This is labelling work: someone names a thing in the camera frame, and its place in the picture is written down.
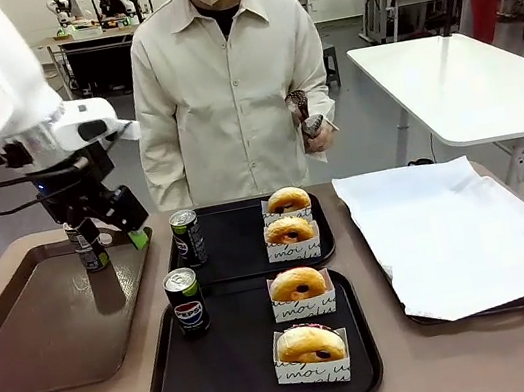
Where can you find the black Pepsi can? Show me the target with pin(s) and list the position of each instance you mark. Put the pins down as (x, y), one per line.
(187, 305)
(188, 239)
(95, 260)

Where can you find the small black tray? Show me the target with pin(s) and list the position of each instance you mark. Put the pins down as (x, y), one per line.
(234, 241)

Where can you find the person in cream shirt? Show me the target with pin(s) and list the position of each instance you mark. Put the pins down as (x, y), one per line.
(236, 109)

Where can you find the person's left hand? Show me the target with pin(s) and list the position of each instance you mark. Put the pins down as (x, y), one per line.
(323, 139)

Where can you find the brown metal tongs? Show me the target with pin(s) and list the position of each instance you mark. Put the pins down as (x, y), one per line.
(300, 103)

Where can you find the glazed plain donut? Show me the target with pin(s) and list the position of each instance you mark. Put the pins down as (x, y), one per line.
(279, 233)

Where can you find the grey plastic stool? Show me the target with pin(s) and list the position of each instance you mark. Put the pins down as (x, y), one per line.
(331, 62)

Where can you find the white paper sheet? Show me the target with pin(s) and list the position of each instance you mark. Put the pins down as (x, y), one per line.
(451, 233)

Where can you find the person's right forearm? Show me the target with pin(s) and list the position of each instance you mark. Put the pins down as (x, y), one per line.
(156, 174)

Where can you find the white side table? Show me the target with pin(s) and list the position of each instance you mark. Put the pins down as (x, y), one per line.
(465, 84)

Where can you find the large black tray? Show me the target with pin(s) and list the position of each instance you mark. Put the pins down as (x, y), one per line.
(233, 379)

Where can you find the brown plastic tray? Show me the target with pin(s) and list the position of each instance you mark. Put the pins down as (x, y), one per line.
(38, 337)

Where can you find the dark tray under paper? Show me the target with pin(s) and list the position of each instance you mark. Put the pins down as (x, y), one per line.
(490, 309)

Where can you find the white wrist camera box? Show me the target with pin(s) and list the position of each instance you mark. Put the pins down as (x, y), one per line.
(86, 122)

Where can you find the person's left forearm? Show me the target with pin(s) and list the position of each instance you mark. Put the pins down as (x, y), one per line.
(320, 94)

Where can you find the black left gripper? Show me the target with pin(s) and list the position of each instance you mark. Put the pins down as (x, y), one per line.
(73, 188)

